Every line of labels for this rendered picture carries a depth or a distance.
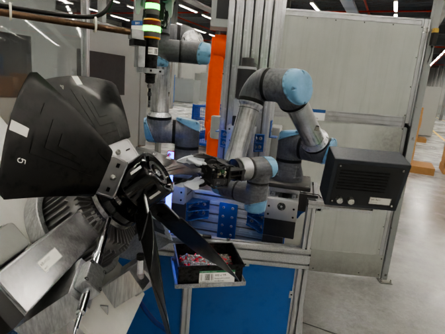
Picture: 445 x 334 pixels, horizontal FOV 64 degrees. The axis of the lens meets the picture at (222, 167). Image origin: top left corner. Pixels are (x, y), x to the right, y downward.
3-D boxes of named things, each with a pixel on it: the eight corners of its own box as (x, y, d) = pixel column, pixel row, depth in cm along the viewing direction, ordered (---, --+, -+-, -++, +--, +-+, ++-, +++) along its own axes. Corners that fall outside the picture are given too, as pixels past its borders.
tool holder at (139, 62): (133, 71, 85) (134, 27, 82) (124, 71, 90) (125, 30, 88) (169, 75, 89) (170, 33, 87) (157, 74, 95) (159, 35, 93)
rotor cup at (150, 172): (126, 235, 82) (171, 205, 80) (86, 185, 80) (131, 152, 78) (143, 213, 96) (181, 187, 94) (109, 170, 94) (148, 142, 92)
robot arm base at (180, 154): (176, 160, 186) (177, 141, 184) (204, 164, 183) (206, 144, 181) (165, 166, 172) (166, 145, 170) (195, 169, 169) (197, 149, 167)
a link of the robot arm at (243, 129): (239, 61, 130) (203, 191, 130) (264, 62, 124) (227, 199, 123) (255, 73, 139) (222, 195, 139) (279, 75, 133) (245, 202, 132)
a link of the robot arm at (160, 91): (174, 146, 169) (181, 23, 153) (142, 144, 167) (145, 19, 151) (174, 140, 181) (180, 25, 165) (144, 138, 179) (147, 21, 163)
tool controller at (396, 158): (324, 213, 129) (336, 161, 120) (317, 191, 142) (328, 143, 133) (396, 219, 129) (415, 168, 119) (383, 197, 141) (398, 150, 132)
